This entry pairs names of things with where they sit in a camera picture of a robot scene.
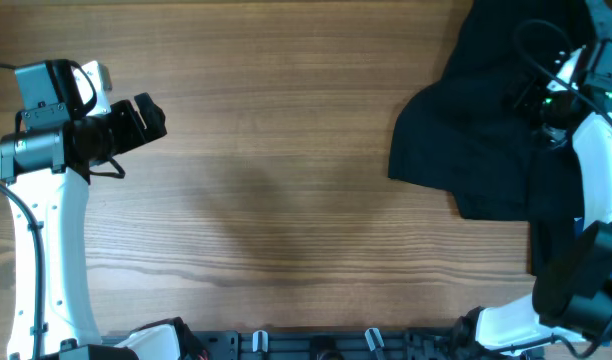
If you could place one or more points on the black garment under pile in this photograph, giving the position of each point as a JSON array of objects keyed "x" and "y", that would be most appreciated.
[{"x": 551, "y": 239}]

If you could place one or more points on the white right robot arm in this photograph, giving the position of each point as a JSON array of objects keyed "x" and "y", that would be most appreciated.
[{"x": 571, "y": 302}]

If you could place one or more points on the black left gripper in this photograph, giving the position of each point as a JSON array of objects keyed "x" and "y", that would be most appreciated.
[{"x": 153, "y": 116}]

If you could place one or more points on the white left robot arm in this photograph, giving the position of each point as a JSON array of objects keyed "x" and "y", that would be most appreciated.
[{"x": 45, "y": 169}]

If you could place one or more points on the black shorts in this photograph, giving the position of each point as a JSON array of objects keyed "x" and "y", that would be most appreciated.
[{"x": 461, "y": 134}]

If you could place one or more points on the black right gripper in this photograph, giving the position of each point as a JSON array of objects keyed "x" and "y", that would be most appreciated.
[{"x": 557, "y": 133}]

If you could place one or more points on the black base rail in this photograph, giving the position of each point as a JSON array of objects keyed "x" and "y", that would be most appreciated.
[{"x": 412, "y": 344}]

